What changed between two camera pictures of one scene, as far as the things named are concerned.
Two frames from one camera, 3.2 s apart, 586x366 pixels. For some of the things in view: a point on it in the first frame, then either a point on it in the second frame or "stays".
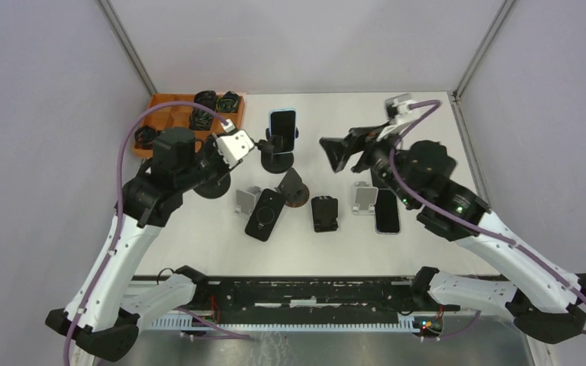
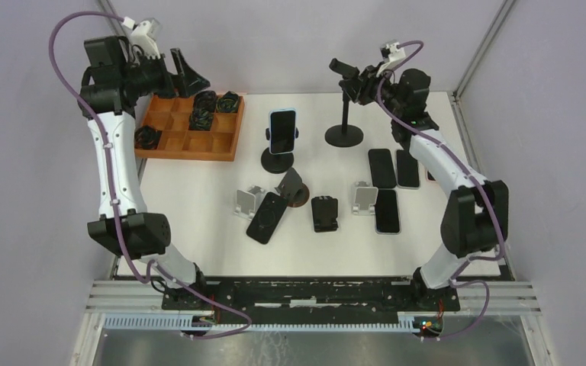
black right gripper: x=360 y=139 -> x=368 y=81
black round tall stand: x=212 y=190 -> x=346 y=136
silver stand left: x=246 y=201 stays
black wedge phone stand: x=296 y=192 stays
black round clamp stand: x=278 y=163 stays
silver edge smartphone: x=387 y=218 stays
